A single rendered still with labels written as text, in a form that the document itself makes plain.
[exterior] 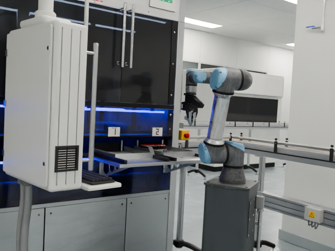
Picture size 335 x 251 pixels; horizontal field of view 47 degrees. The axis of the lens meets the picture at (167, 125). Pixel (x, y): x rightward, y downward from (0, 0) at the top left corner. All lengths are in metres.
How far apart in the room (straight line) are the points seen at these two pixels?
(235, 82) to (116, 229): 1.26
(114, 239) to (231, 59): 7.63
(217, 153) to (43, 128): 0.93
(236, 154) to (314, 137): 1.53
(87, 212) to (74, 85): 1.00
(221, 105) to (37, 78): 0.92
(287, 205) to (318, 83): 1.14
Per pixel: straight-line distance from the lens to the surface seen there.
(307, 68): 3.70
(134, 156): 2.29
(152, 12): 2.70
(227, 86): 2.02
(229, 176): 2.20
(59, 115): 1.75
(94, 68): 1.85
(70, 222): 2.49
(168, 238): 2.93
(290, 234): 3.86
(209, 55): 9.27
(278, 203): 3.14
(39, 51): 1.84
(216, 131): 2.10
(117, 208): 2.62
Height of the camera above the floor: 1.21
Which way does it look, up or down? 3 degrees down
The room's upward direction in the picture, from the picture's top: 3 degrees clockwise
